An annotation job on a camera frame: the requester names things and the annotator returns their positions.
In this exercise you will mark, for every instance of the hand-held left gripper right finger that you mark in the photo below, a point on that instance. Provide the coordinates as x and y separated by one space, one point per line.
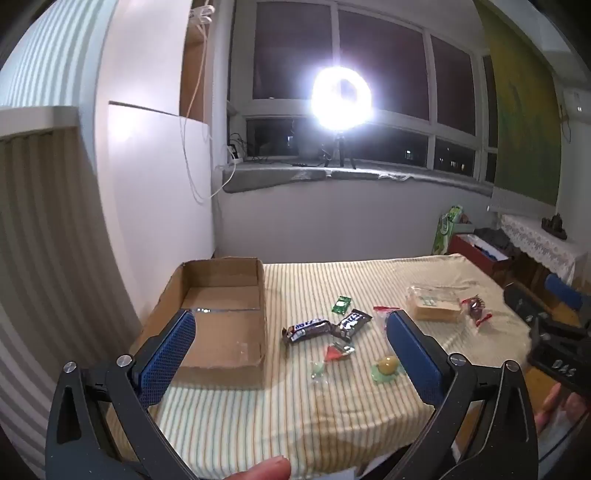
413 355

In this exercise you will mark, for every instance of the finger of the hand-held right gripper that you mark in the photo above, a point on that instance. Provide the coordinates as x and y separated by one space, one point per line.
524 302
563 290

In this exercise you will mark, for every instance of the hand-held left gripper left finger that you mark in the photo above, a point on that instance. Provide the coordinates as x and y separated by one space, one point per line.
168 355

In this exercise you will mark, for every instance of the yellow candy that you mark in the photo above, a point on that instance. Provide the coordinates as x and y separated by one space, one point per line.
387 366

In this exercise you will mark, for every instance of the dark snack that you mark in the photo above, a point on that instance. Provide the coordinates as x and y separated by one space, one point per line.
475 307

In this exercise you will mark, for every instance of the clear packaged cake slice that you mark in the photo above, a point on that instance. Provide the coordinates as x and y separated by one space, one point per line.
434 304

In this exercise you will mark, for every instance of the clear red-edged candy wrapper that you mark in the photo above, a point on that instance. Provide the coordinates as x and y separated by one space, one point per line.
381 310

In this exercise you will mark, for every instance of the brown cardboard box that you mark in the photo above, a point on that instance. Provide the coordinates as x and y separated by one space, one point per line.
221 332

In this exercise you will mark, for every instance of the brown chocolate bar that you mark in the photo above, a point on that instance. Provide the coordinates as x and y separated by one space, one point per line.
353 322
307 328

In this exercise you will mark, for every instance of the red candy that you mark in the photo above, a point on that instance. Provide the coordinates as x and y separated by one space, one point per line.
334 354

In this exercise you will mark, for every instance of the small green snack packet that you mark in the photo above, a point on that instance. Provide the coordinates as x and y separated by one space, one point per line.
341 305

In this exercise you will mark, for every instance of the green candy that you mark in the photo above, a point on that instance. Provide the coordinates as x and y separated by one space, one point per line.
318 369

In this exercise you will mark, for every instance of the person's right hand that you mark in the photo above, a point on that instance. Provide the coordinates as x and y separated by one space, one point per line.
550 406

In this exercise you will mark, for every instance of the person's left hand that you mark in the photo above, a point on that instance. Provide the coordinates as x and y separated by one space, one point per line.
258 471

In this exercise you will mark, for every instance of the white lace table cover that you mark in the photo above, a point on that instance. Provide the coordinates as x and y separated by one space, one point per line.
540 244

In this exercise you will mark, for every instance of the red box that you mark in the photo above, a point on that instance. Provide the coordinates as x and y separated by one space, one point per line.
480 258

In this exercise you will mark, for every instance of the dark figurine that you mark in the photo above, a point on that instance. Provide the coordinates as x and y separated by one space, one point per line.
554 226

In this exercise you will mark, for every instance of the green printed bag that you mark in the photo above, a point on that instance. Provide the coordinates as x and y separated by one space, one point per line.
445 230

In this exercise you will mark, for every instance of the striped tablecloth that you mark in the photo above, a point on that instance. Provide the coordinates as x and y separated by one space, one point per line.
295 415

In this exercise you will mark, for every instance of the white cabinet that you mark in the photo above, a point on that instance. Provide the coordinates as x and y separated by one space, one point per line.
147 194

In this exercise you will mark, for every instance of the grey window sill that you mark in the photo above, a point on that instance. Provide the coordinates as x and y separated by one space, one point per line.
277 177

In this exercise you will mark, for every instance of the black tripod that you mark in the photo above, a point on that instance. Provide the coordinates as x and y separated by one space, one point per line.
340 150

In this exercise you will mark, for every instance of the brown wooden board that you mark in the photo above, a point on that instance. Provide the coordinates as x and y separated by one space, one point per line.
193 83

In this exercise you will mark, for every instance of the large window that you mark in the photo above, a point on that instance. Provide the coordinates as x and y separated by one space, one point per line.
378 60

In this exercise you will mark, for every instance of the green wall hanging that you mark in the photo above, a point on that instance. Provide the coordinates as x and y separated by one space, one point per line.
521 115

